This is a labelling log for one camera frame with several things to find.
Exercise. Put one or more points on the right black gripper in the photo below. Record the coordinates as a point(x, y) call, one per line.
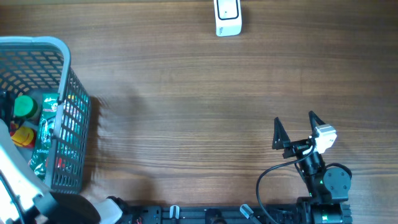
point(281, 141)

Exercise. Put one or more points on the green 3M gloves package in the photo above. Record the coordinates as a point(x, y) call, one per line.
point(43, 143)

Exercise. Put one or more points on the green lid jar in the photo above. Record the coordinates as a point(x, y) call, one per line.
point(26, 107)

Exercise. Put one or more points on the yellow red sauce bottle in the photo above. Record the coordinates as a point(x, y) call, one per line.
point(23, 136)

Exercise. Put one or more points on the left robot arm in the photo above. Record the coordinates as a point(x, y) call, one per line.
point(22, 191)

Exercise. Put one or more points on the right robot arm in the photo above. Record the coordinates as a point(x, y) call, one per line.
point(327, 184)

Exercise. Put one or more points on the white barcode scanner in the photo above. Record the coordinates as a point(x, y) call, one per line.
point(228, 17)

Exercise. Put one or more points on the grey plastic shopping basket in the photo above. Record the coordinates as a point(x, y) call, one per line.
point(37, 65)

